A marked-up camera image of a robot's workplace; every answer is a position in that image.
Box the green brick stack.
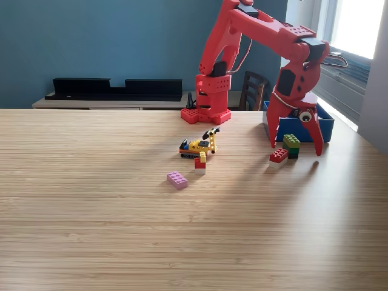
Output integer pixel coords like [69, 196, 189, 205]
[282, 133, 301, 159]

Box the blue plastic bin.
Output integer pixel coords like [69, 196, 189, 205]
[262, 101, 335, 142]

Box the pink lego brick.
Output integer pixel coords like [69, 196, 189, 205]
[166, 171, 189, 190]

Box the red on white brick stack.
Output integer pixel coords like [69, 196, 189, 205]
[269, 147, 289, 169]

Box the dark wooden chair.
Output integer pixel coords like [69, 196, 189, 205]
[239, 70, 270, 112]

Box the grey window vent unit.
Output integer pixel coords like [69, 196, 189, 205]
[304, 42, 372, 124]

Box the small yellow toy digger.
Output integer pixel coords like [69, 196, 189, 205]
[179, 127, 221, 159]

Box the yellow red white brick stack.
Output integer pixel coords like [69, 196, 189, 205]
[194, 151, 207, 175]

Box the bright window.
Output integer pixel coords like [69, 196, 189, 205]
[315, 0, 388, 61]

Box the pale wooden sideboard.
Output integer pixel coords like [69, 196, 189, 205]
[32, 90, 243, 111]

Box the black wall shelf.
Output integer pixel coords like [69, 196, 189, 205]
[44, 77, 183, 102]

